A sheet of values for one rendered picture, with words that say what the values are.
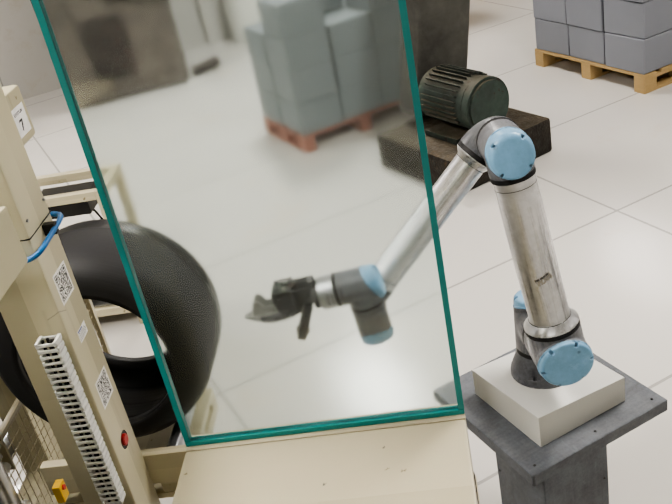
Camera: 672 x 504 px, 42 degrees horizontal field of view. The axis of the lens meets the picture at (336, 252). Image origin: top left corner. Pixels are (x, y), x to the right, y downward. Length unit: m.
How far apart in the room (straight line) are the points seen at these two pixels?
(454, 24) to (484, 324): 2.42
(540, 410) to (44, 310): 1.38
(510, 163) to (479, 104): 3.22
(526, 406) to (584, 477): 0.42
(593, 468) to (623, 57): 4.28
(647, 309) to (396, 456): 2.72
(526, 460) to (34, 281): 1.42
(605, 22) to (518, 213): 4.64
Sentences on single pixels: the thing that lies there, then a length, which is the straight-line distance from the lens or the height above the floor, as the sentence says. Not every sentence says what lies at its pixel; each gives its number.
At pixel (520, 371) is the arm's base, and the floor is 0.73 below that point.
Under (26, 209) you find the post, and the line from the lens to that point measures 1.89.
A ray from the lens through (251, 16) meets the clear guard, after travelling 1.35.
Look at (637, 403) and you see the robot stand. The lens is 2.75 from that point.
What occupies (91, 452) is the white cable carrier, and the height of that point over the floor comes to 1.12.
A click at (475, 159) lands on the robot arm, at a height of 1.44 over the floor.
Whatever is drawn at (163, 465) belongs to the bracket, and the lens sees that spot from 2.34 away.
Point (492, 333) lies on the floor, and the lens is 4.10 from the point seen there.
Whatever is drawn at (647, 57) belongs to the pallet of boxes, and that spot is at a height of 0.26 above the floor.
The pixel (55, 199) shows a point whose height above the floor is 0.79.
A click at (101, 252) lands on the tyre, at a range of 2.20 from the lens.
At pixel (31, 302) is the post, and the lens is 1.96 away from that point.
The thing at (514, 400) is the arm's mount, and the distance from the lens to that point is 2.60.
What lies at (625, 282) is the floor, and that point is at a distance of 4.41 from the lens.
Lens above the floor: 2.36
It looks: 28 degrees down
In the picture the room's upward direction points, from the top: 12 degrees counter-clockwise
